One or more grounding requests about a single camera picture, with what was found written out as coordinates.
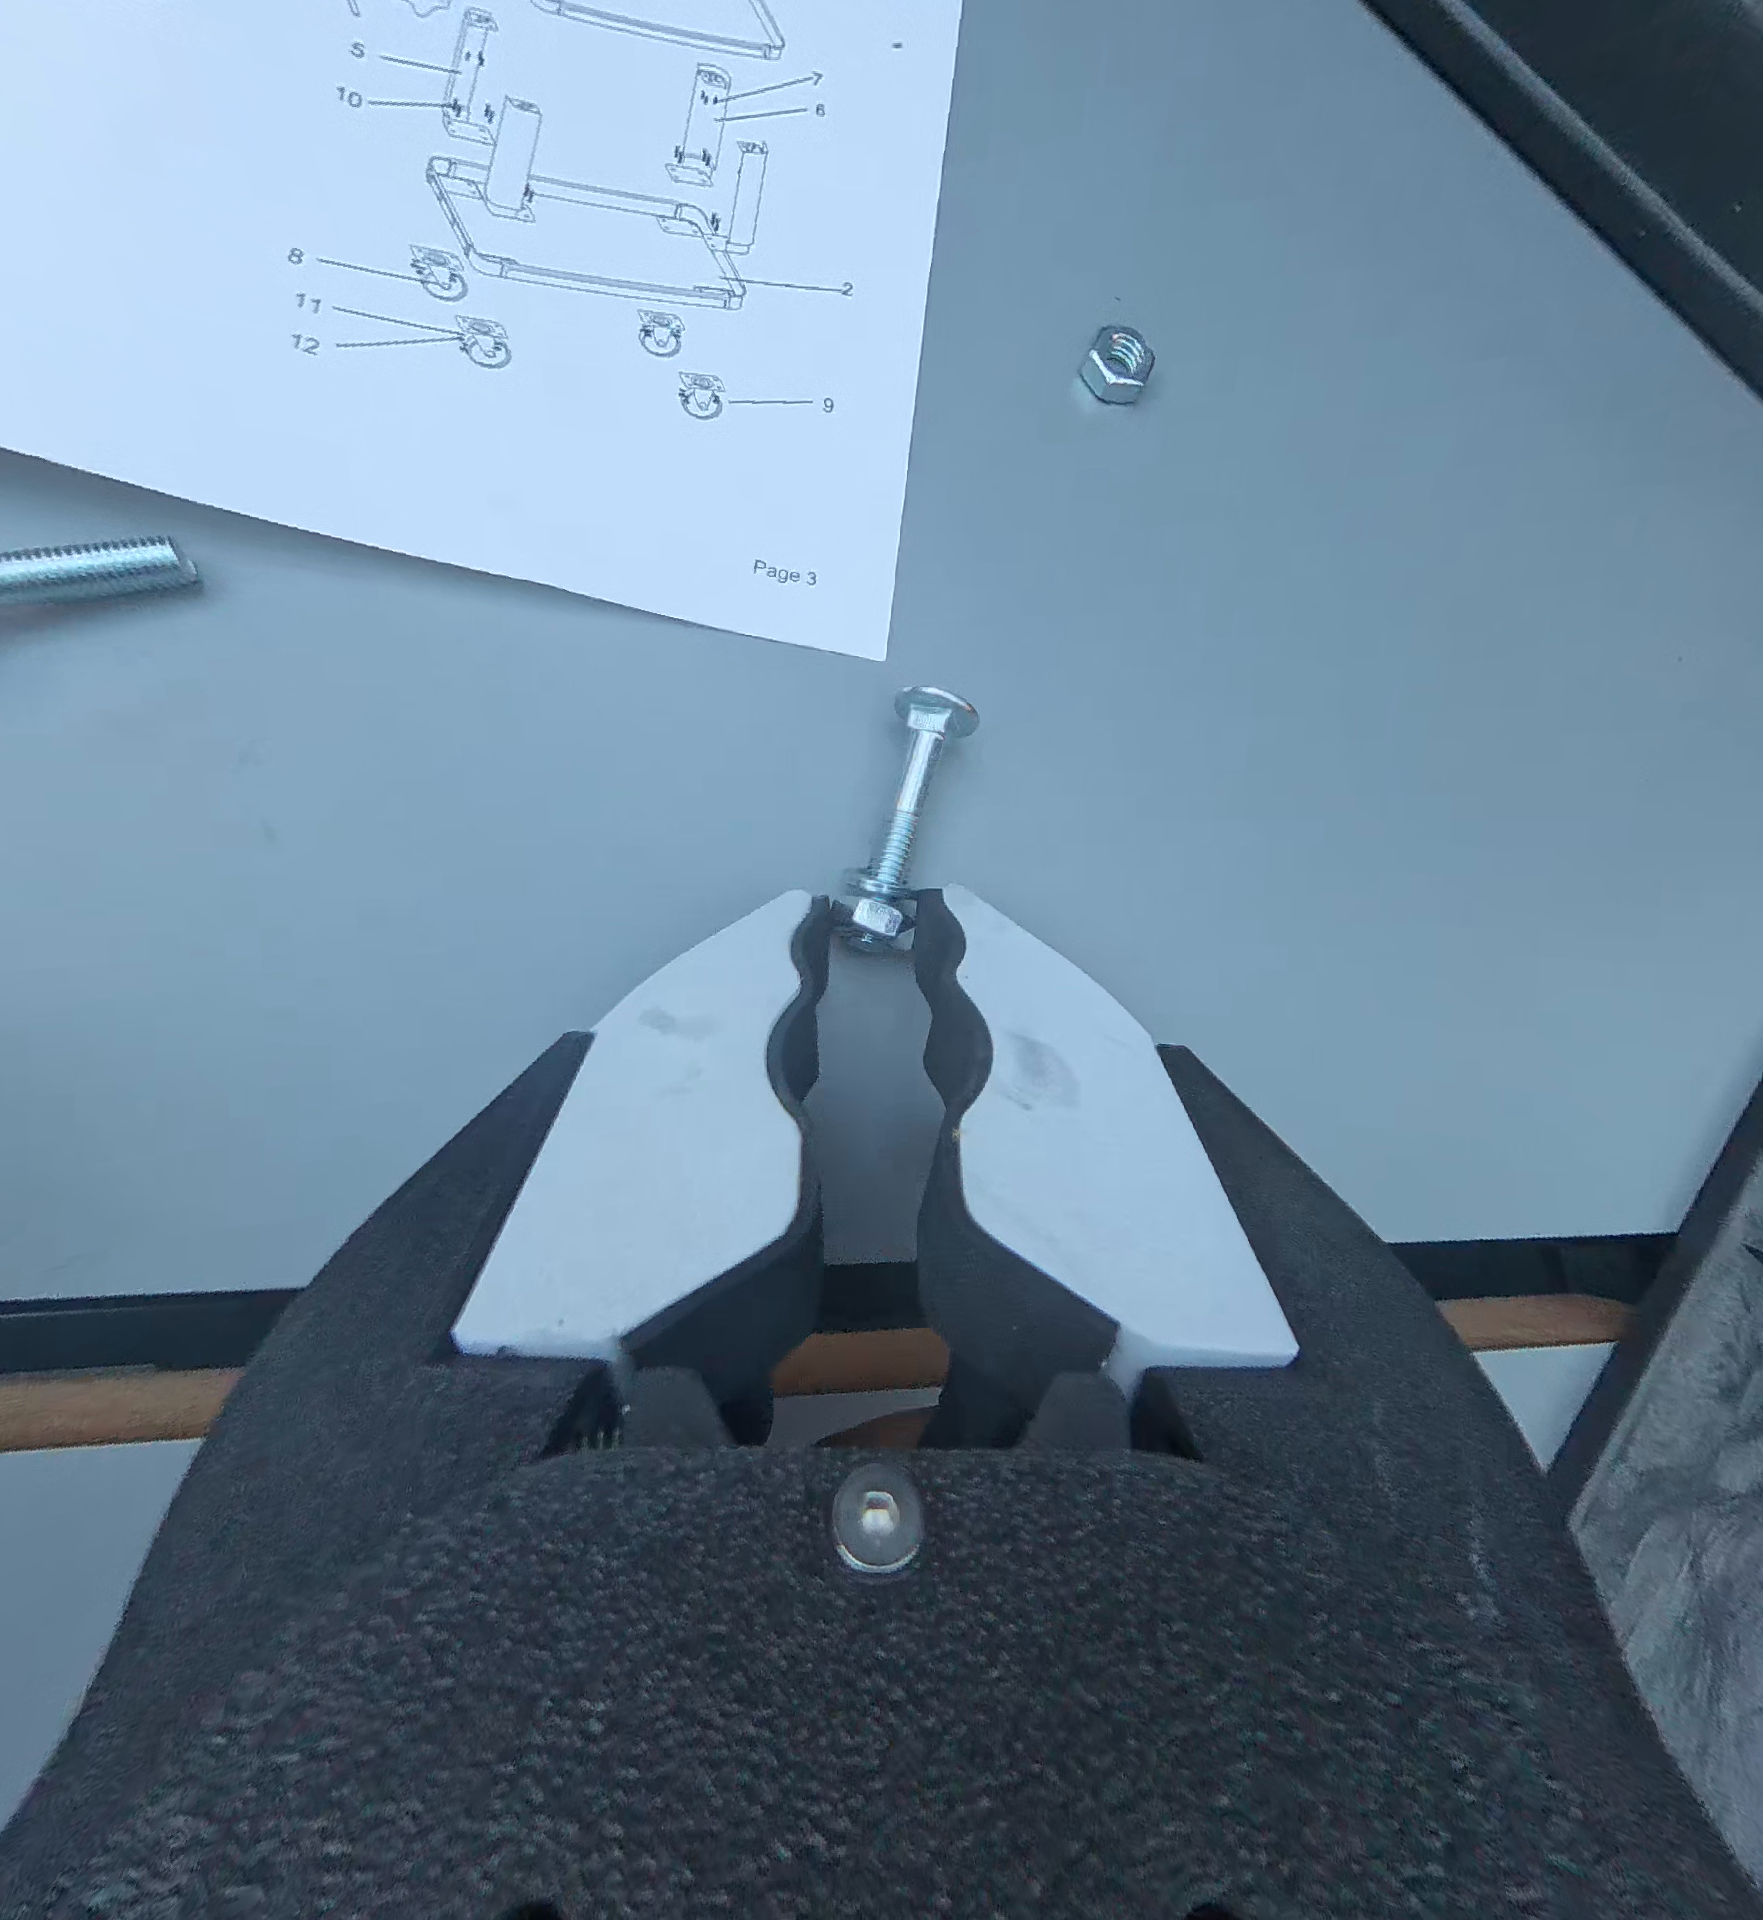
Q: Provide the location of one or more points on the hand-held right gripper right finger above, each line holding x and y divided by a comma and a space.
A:
1106, 1185

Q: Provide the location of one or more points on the metal washer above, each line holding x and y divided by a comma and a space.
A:
877, 879

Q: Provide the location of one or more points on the marbled black plastic panel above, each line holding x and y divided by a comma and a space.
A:
1722, 1500

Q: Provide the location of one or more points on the white instruction manual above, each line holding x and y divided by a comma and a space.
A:
146, 182

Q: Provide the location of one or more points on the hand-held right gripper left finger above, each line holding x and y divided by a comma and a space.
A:
657, 1170

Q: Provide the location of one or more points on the silver carriage bolt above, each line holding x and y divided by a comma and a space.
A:
73, 573
911, 795

